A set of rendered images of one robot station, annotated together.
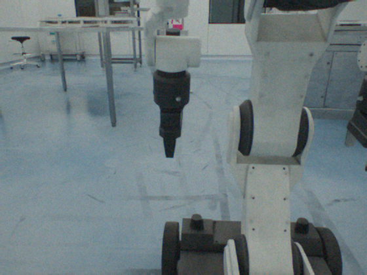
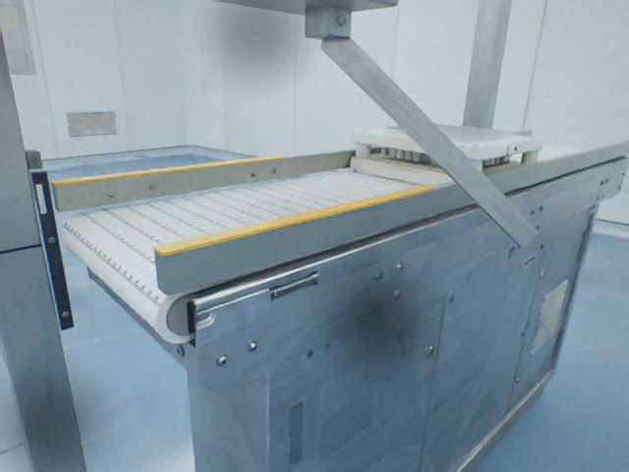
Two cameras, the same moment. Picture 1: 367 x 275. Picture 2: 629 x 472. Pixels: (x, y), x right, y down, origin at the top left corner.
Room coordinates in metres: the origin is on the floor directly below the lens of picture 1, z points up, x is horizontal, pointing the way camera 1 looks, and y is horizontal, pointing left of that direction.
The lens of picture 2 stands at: (2.45, -0.67, 0.95)
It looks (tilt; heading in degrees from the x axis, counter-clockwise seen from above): 20 degrees down; 306
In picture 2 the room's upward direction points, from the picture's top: 2 degrees clockwise
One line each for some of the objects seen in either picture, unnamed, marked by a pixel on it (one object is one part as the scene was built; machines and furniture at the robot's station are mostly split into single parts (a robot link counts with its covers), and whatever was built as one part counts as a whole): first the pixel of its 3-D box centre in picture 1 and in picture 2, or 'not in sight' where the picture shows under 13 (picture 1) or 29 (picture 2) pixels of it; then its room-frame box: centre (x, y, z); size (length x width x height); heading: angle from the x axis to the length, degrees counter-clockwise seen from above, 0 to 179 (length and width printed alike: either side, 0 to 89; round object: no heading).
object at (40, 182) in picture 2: not in sight; (54, 256); (2.97, -0.88, 0.75); 0.02 x 0.01 x 0.20; 80
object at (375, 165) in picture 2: not in sight; (444, 166); (2.73, -1.46, 0.82); 0.24 x 0.24 x 0.02; 80
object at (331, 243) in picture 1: (322, 256); not in sight; (0.78, -0.49, 0.10); 0.20 x 0.05 x 0.20; 177
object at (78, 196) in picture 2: not in sight; (402, 151); (2.85, -1.54, 0.82); 1.32 x 0.02 x 0.03; 80
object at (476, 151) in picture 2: (348, 22); (448, 140); (2.73, -1.46, 0.87); 0.25 x 0.24 x 0.02; 170
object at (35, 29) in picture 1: (75, 28); not in sight; (3.17, 1.10, 0.81); 1.50 x 1.10 x 0.04; 70
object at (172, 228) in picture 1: (171, 249); not in sight; (0.81, 0.04, 0.10); 0.20 x 0.05 x 0.20; 177
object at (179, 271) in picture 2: (359, 27); (532, 172); (2.58, -1.49, 0.82); 1.32 x 0.02 x 0.03; 80
